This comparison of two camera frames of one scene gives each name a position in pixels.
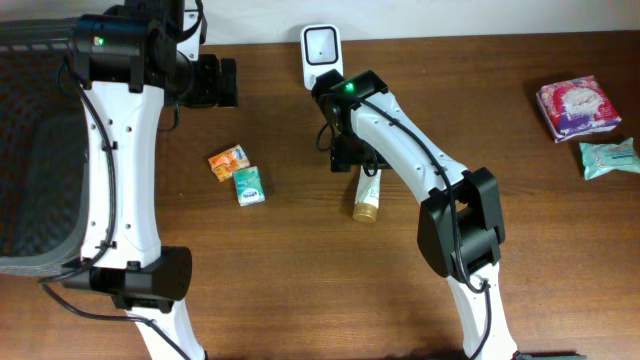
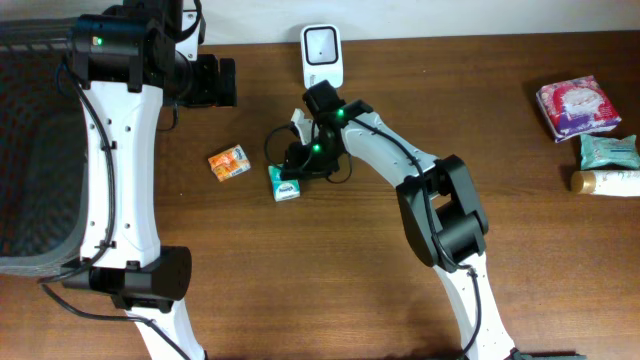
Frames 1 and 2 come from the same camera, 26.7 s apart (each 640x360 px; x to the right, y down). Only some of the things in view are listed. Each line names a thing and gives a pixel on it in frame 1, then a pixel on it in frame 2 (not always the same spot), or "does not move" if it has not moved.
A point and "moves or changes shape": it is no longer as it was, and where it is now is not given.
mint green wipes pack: (601, 158) moves or changes shape
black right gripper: (340, 151) to (299, 162)
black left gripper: (211, 93) does not move
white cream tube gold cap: (368, 196) to (595, 182)
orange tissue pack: (225, 163) does not move
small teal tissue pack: (248, 185) to (282, 189)
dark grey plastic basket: (43, 149) does not move
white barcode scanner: (321, 51) does not move
